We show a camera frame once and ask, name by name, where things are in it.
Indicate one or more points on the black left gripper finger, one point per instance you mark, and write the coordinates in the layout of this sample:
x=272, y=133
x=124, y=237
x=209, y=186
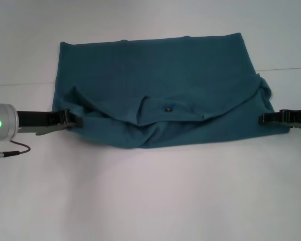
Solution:
x=74, y=120

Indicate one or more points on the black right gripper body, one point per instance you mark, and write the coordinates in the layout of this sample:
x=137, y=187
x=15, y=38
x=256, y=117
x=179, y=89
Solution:
x=296, y=119

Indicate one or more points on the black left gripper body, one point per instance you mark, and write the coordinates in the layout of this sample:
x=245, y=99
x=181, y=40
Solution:
x=40, y=120

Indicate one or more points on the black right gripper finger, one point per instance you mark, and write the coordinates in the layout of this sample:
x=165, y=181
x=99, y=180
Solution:
x=269, y=119

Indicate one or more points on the teal T-shirt pink FREE print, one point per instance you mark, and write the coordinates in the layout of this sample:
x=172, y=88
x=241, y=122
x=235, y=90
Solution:
x=165, y=75

